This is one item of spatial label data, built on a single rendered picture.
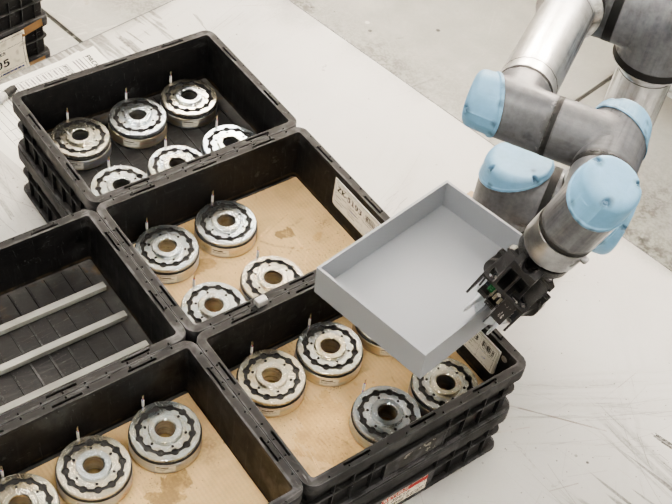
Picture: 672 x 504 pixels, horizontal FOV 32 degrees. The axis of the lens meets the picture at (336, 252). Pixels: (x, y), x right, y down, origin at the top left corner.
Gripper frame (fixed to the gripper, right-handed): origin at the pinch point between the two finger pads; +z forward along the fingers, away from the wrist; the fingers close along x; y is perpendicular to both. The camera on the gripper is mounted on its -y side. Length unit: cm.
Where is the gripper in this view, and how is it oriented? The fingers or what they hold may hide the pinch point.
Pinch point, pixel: (488, 310)
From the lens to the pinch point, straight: 160.8
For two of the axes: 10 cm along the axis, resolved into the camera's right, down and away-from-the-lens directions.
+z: -3.2, 4.8, 8.2
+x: 6.8, 7.2, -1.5
